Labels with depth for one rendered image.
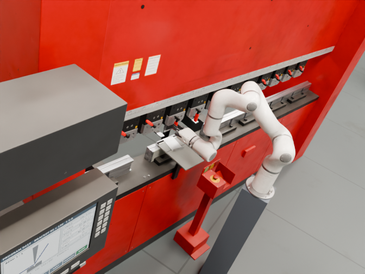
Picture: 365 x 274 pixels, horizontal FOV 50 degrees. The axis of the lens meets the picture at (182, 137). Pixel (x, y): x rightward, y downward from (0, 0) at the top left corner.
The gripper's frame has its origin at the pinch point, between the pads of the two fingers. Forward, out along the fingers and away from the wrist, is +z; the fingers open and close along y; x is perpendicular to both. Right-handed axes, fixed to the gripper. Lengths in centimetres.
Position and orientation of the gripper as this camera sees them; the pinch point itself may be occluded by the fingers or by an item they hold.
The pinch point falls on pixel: (176, 126)
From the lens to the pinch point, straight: 245.2
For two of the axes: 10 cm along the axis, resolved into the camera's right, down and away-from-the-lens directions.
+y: 6.8, -2.9, 6.7
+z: -6.8, -5.7, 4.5
